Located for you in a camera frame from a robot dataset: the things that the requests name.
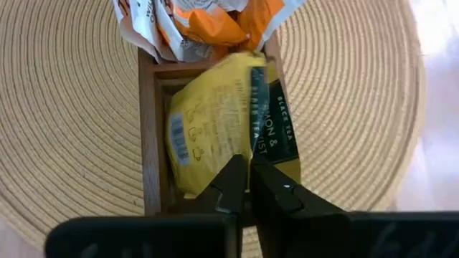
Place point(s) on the round woven straw placemat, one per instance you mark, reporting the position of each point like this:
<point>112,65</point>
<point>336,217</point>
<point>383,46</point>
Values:
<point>54,125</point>

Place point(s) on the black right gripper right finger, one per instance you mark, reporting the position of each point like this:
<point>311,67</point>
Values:
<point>279,215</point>

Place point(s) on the green yellow tea packet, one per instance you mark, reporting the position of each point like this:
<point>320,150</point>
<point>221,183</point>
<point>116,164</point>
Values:
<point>211,125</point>
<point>283,136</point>

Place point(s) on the brown wooden tea caddy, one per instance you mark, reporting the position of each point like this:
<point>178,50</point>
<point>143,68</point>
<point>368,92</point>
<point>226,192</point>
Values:
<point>148,143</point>

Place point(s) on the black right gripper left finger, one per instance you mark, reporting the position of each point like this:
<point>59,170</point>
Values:
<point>229,190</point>

